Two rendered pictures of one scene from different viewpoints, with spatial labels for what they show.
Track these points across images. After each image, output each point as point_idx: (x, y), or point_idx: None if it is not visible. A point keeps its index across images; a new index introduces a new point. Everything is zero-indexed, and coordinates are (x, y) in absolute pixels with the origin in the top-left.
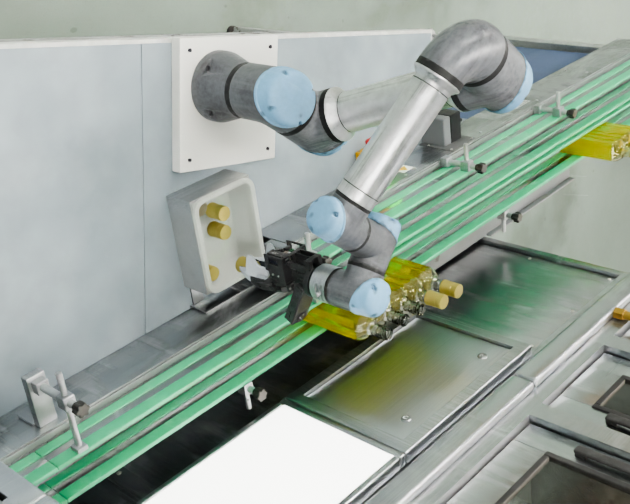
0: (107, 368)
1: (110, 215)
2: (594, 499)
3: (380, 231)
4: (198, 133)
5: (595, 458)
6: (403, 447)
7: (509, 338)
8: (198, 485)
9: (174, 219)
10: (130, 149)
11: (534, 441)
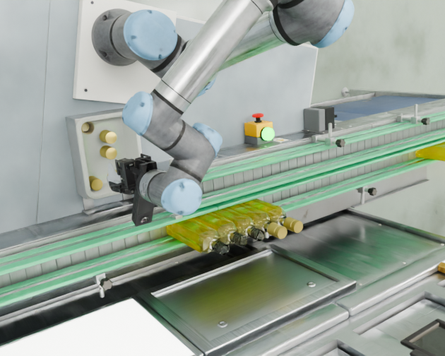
0: None
1: (9, 120)
2: None
3: (196, 136)
4: (95, 70)
5: None
6: (205, 347)
7: (339, 273)
8: (21, 351)
9: (69, 135)
10: (33, 71)
11: None
